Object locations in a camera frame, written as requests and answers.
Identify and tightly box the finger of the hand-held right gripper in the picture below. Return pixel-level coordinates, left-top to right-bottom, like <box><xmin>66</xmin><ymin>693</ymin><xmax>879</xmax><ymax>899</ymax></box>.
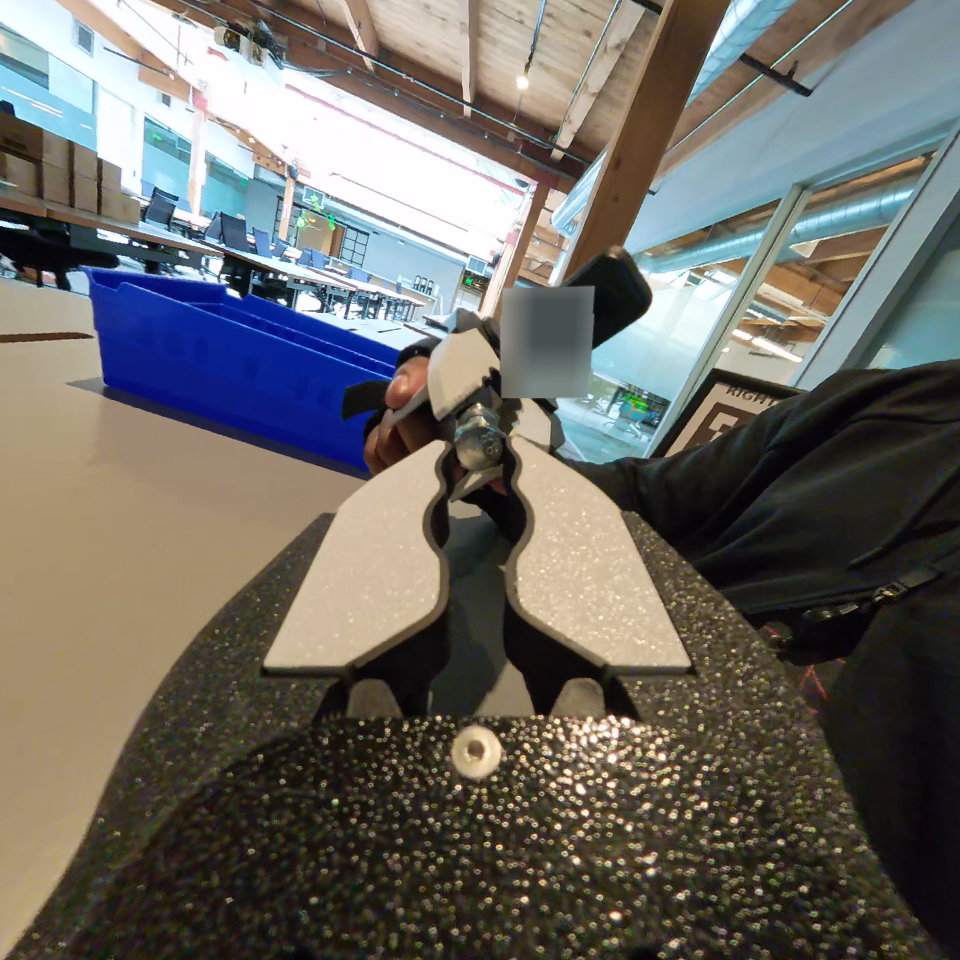
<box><xmin>516</xmin><ymin>397</ymin><xmax>565</xmax><ymax>456</ymax></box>
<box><xmin>427</xmin><ymin>330</ymin><xmax>501</xmax><ymax>423</ymax></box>

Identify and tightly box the silver hex bolt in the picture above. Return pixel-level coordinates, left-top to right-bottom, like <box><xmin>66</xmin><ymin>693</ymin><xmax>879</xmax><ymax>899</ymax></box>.
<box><xmin>453</xmin><ymin>421</ymin><xmax>506</xmax><ymax>472</ymax></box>

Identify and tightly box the blue plastic bin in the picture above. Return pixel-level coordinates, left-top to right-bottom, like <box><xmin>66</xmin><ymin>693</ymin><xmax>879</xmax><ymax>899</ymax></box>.
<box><xmin>84</xmin><ymin>264</ymin><xmax>404</xmax><ymax>475</ymax></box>

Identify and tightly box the framed black-white marker sign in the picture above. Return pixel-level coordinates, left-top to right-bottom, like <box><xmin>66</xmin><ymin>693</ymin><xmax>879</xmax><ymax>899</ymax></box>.
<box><xmin>648</xmin><ymin>367</ymin><xmax>805</xmax><ymax>460</ymax></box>

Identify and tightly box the wooden support post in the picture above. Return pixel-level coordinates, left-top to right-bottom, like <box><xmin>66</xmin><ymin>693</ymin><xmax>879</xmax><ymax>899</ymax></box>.
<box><xmin>478</xmin><ymin>180</ymin><xmax>555</xmax><ymax>318</ymax></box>
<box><xmin>551</xmin><ymin>0</ymin><xmax>735</xmax><ymax>285</ymax></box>

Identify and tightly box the person's right hand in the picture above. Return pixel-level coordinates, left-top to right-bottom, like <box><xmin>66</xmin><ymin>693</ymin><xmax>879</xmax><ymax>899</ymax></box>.
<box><xmin>363</xmin><ymin>354</ymin><xmax>451</xmax><ymax>477</ymax></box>

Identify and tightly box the person's black jacket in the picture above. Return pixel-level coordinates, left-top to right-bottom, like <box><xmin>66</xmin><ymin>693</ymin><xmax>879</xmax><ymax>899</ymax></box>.
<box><xmin>765</xmin><ymin>555</ymin><xmax>960</xmax><ymax>950</ymax></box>

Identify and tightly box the black office chair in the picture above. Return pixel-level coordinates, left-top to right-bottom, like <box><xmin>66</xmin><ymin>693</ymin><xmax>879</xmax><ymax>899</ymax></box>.
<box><xmin>0</xmin><ymin>225</ymin><xmax>121</xmax><ymax>290</ymax></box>

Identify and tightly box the thin silver air duct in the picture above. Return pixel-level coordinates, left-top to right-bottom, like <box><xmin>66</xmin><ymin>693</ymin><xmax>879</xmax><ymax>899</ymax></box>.
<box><xmin>637</xmin><ymin>176</ymin><xmax>922</xmax><ymax>280</ymax></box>

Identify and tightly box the elbowed silver air duct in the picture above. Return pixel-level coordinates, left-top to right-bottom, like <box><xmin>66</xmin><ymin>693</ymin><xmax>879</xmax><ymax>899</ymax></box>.
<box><xmin>688</xmin><ymin>0</ymin><xmax>852</xmax><ymax>102</ymax></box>

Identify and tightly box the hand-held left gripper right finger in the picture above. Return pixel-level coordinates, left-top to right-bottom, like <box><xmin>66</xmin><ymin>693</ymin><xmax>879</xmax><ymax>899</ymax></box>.
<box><xmin>506</xmin><ymin>438</ymin><xmax>693</xmax><ymax>672</ymax></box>

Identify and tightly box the stack of cardboard boxes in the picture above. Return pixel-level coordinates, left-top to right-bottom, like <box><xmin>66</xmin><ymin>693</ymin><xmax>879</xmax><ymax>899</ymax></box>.
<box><xmin>0</xmin><ymin>112</ymin><xmax>145</xmax><ymax>226</ymax></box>

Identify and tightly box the person's right forearm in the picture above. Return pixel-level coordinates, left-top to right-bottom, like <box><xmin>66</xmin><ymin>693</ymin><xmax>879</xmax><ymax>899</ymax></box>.
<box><xmin>577</xmin><ymin>360</ymin><xmax>960</xmax><ymax>620</ymax></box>

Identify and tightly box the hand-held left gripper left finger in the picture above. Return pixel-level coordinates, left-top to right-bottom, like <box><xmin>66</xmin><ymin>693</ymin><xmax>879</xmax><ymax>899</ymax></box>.
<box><xmin>261</xmin><ymin>438</ymin><xmax>453</xmax><ymax>676</ymax></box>

